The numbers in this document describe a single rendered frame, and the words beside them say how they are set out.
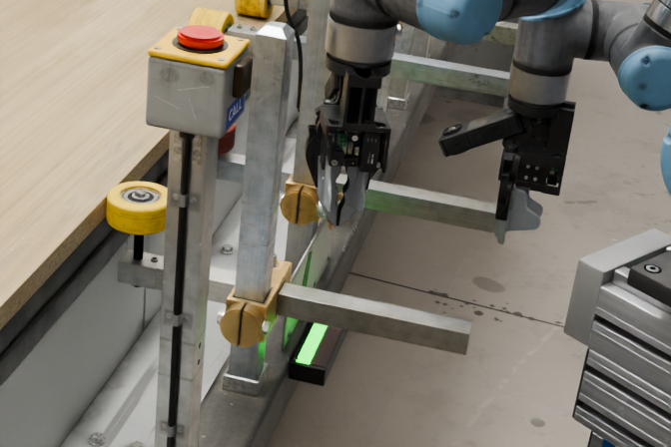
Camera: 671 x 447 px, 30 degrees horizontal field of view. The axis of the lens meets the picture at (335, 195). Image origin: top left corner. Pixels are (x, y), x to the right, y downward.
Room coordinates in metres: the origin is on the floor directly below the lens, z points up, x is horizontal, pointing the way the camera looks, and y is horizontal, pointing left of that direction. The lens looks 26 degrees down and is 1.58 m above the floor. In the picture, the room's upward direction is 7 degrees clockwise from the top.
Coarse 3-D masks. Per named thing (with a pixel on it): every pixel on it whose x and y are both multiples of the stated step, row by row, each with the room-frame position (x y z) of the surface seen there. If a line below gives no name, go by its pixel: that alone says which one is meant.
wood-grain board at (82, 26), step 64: (0, 0) 2.01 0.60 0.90; (64, 0) 2.05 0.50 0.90; (128, 0) 2.09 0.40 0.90; (192, 0) 2.13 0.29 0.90; (0, 64) 1.72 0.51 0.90; (64, 64) 1.75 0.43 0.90; (128, 64) 1.78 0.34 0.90; (0, 128) 1.50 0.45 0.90; (64, 128) 1.52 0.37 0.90; (128, 128) 1.55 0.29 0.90; (0, 192) 1.32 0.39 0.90; (64, 192) 1.34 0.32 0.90; (0, 256) 1.17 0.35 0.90; (64, 256) 1.22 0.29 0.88; (0, 320) 1.07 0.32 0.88
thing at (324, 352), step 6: (330, 330) 1.41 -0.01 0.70; (336, 330) 1.41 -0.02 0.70; (324, 336) 1.40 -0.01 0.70; (330, 336) 1.40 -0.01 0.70; (336, 336) 1.40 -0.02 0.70; (324, 342) 1.38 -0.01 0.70; (330, 342) 1.38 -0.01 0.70; (324, 348) 1.37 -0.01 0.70; (330, 348) 1.37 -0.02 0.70; (318, 354) 1.35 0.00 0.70; (324, 354) 1.35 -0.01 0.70; (330, 354) 1.36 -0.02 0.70; (318, 360) 1.34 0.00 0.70; (324, 360) 1.34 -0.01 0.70; (324, 366) 1.33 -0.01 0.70
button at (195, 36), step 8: (184, 32) 1.01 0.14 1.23; (192, 32) 1.01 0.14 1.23; (200, 32) 1.01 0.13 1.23; (208, 32) 1.02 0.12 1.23; (216, 32) 1.02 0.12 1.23; (184, 40) 1.00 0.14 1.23; (192, 40) 1.00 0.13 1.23; (200, 40) 1.00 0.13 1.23; (208, 40) 1.00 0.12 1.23; (216, 40) 1.01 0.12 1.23; (192, 48) 1.00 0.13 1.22; (200, 48) 1.00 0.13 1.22; (208, 48) 1.00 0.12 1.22
